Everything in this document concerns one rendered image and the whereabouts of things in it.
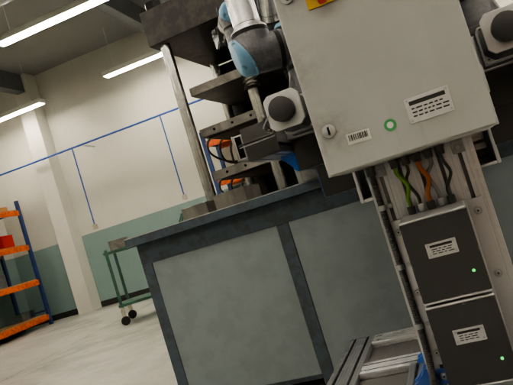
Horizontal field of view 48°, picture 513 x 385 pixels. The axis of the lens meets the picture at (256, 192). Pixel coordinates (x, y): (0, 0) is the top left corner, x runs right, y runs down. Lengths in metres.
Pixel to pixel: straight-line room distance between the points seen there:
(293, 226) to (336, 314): 0.37
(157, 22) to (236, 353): 1.86
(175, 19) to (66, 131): 7.59
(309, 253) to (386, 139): 1.14
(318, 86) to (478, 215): 0.47
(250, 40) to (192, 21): 1.52
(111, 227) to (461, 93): 9.40
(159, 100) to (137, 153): 0.99
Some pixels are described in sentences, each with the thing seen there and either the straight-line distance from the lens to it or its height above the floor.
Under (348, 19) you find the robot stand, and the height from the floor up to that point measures 1.05.
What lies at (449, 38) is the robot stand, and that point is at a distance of 1.18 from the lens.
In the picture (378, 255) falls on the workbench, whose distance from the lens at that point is 2.18.
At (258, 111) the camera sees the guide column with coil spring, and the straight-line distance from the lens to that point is 3.10.
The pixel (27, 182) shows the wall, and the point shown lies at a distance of 11.19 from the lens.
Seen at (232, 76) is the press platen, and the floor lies 1.51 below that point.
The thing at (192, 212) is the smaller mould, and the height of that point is 0.83.
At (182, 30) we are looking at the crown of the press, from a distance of 3.27.
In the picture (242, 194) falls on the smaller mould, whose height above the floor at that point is 0.84.
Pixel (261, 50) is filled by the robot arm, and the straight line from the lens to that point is 1.74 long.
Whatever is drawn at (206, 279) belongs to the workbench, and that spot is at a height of 0.54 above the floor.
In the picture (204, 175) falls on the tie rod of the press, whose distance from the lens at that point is 3.19.
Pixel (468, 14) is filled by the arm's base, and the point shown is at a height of 1.08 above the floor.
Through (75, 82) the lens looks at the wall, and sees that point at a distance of 10.72.
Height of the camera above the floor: 0.73
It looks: 2 degrees up
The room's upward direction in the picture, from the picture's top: 17 degrees counter-clockwise
